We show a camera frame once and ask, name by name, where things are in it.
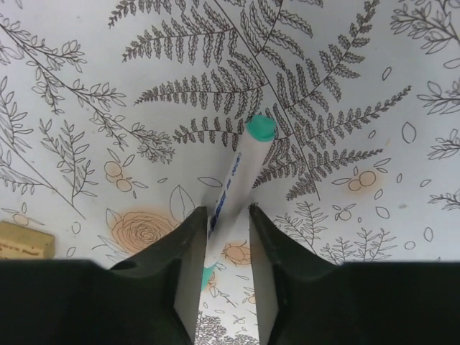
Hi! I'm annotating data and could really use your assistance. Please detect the small beige eraser stick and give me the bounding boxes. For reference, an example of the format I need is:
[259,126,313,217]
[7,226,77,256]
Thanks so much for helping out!
[1,221,55,259]

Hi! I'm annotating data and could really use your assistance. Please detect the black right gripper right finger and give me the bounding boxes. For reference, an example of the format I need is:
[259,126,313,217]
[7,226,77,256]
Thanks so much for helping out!
[249,205,459,344]

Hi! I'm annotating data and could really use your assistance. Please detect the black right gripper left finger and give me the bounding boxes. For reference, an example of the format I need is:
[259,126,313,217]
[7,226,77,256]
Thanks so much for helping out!
[1,206,208,344]

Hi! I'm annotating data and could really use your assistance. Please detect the floral patterned table mat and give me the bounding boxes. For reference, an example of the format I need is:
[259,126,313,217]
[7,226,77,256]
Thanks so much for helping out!
[1,1,459,344]

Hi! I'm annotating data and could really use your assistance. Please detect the teal cap white marker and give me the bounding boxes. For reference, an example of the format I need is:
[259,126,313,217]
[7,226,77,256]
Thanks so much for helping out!
[201,114,276,289]

